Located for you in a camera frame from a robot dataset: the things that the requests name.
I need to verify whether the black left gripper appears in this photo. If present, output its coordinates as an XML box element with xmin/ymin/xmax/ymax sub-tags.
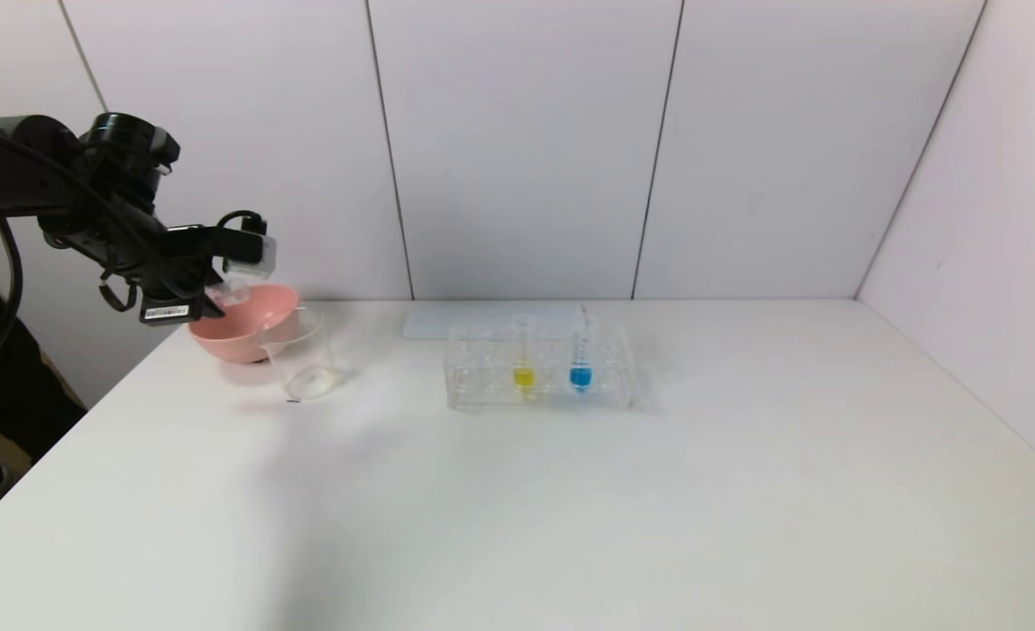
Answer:
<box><xmin>138</xmin><ymin>267</ymin><xmax>226</xmax><ymax>326</ymax></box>

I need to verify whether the red pigment test tube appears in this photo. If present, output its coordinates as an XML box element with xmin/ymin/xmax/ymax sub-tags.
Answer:
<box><xmin>205</xmin><ymin>275</ymin><xmax>252</xmax><ymax>308</ymax></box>

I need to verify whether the clear plastic beaker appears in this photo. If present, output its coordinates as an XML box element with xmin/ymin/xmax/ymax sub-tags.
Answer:
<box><xmin>259</xmin><ymin>308</ymin><xmax>344</xmax><ymax>405</ymax></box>

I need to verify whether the yellow pigment test tube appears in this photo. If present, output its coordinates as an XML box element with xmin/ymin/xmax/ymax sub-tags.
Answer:
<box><xmin>513</xmin><ymin>315</ymin><xmax>536</xmax><ymax>396</ymax></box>

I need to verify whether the clear acrylic test tube rack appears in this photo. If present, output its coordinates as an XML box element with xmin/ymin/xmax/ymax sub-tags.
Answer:
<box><xmin>445</xmin><ymin>320</ymin><xmax>637</xmax><ymax>412</ymax></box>

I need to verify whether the blue pigment test tube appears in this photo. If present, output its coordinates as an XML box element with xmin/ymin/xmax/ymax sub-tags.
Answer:
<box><xmin>569</xmin><ymin>306</ymin><xmax>593</xmax><ymax>393</ymax></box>

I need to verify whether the pink plastic bowl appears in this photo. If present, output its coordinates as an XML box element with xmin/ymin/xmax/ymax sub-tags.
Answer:
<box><xmin>188</xmin><ymin>283</ymin><xmax>301</xmax><ymax>365</ymax></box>

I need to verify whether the dark object beside table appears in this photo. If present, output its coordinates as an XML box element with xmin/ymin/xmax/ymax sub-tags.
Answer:
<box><xmin>0</xmin><ymin>230</ymin><xmax>89</xmax><ymax>511</ymax></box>

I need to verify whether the white paper sheet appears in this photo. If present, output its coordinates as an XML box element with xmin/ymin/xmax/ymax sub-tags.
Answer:
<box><xmin>403</xmin><ymin>303</ymin><xmax>589</xmax><ymax>342</ymax></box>

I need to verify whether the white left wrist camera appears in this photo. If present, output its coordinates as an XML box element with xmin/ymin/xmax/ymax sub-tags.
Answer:
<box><xmin>223</xmin><ymin>231</ymin><xmax>278</xmax><ymax>282</ymax></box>

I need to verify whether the thin black camera cable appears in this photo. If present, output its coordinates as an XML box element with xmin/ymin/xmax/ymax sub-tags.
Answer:
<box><xmin>96</xmin><ymin>209</ymin><xmax>266</xmax><ymax>314</ymax></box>

